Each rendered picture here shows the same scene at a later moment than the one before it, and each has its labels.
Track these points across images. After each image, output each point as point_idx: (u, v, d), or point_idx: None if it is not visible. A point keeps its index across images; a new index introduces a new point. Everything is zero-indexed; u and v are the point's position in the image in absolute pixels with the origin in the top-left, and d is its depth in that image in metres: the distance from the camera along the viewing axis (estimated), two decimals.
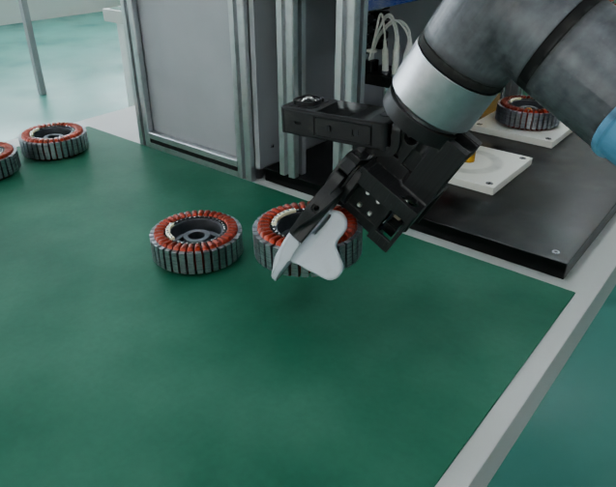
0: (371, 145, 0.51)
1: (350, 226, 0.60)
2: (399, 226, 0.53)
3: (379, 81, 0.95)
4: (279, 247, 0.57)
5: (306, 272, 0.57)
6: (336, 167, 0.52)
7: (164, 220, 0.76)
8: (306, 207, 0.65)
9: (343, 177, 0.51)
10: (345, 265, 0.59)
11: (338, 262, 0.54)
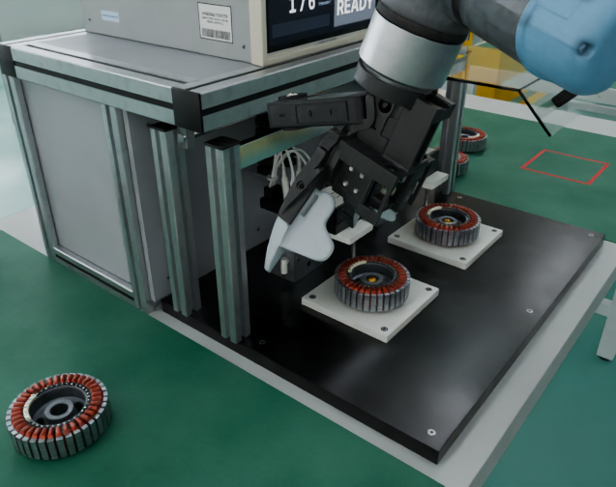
0: (349, 121, 0.52)
1: (401, 279, 0.88)
2: (387, 199, 0.53)
3: (279, 210, 0.92)
4: (351, 290, 0.86)
5: (366, 307, 0.86)
6: (318, 147, 0.54)
7: (27, 390, 0.72)
8: (373, 259, 0.93)
9: (326, 152, 0.52)
10: (395, 305, 0.87)
11: (328, 241, 0.53)
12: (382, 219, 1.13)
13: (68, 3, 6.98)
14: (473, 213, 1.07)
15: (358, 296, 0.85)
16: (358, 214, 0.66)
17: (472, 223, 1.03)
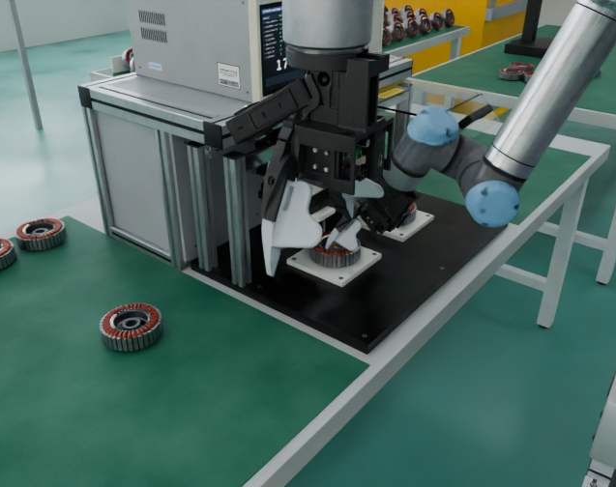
0: (298, 106, 0.54)
1: None
2: (357, 167, 0.53)
3: None
4: (319, 253, 1.28)
5: (330, 265, 1.27)
6: (278, 141, 0.55)
7: (110, 312, 1.14)
8: None
9: (285, 142, 0.53)
10: (349, 264, 1.29)
11: (314, 224, 0.53)
12: None
13: (78, 13, 7.39)
14: (411, 202, 1.48)
15: (324, 256, 1.27)
16: (351, 204, 0.66)
17: (409, 210, 1.44)
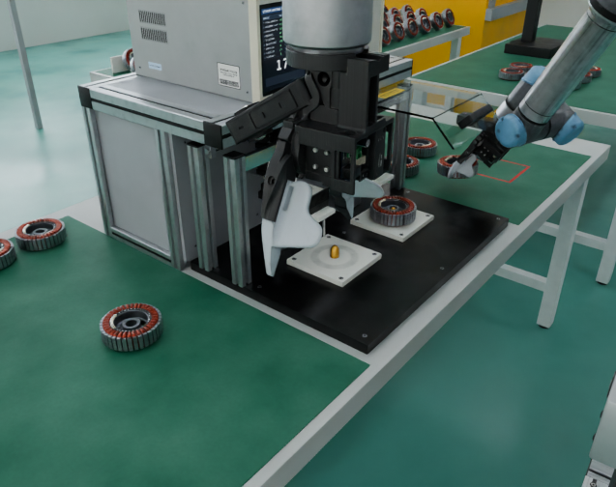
0: (298, 106, 0.54)
1: (474, 161, 1.67)
2: (357, 167, 0.53)
3: None
4: (451, 167, 1.65)
5: (459, 176, 1.65)
6: (278, 141, 0.55)
7: (110, 312, 1.14)
8: (454, 157, 1.73)
9: (285, 142, 0.53)
10: (473, 175, 1.66)
11: (314, 224, 0.53)
12: None
13: (78, 13, 7.39)
14: (408, 200, 1.50)
15: None
16: (351, 204, 0.66)
17: (412, 207, 1.46)
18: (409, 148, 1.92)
